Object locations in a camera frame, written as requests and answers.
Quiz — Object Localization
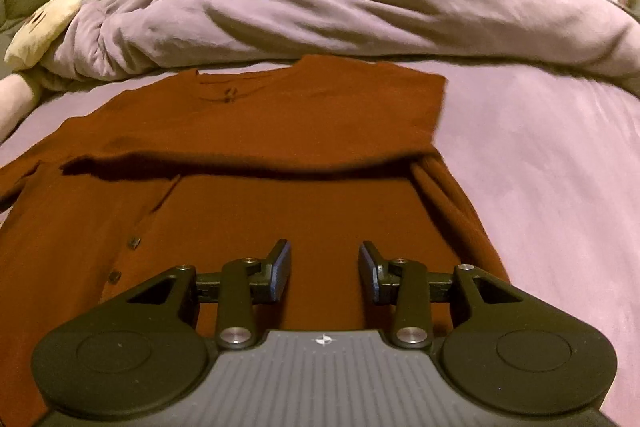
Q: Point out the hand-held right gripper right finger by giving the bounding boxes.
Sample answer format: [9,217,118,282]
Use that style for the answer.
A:
[358,241,522,350]

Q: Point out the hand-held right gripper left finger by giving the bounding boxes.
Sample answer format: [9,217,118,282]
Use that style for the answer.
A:
[126,238,293,351]

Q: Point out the brown buttoned cardigan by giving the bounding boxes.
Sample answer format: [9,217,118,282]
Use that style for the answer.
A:
[0,54,511,427]

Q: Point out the purple bed sheet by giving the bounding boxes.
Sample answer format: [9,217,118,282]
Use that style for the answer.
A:
[0,57,640,419]

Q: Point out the purple duvet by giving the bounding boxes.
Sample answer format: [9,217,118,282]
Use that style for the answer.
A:
[42,0,640,100]

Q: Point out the pink pillow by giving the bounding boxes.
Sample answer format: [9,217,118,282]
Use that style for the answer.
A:
[0,71,46,144]

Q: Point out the cream plush toy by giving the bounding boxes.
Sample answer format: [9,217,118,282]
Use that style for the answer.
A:
[4,0,83,70]

